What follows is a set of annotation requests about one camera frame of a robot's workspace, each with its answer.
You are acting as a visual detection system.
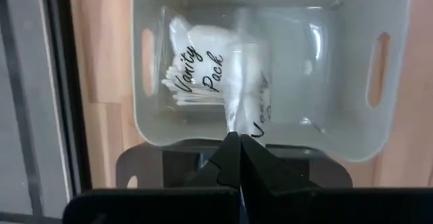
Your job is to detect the light grey plastic bin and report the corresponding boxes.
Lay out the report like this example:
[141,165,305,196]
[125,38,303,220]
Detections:
[131,0,413,163]

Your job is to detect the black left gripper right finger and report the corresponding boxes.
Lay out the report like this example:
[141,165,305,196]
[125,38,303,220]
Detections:
[240,134,321,197]

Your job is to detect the black aluminium table frame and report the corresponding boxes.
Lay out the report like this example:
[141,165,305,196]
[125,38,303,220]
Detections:
[40,0,93,193]

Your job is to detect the dark grey plastic bin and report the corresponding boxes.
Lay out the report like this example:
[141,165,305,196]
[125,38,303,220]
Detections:
[114,139,353,189]

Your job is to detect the clear vanity pack bag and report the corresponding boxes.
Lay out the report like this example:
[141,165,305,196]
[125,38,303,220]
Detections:
[160,15,240,107]
[223,6,331,148]

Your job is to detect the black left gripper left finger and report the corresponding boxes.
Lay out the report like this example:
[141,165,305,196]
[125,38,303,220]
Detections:
[184,131,242,189]

